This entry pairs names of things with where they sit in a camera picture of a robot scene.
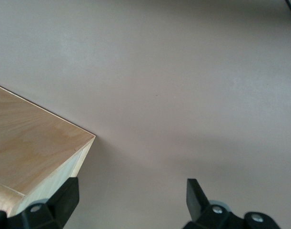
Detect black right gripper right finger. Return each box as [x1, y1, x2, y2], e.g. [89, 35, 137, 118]
[183, 178, 279, 229]

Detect wooden drawer cabinet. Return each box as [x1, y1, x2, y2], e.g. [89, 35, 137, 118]
[0, 82, 96, 219]

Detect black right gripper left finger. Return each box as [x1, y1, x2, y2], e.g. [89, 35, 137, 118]
[7, 177, 80, 229]

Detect brown table cover mat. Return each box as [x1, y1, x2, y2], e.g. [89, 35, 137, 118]
[0, 0, 291, 229]

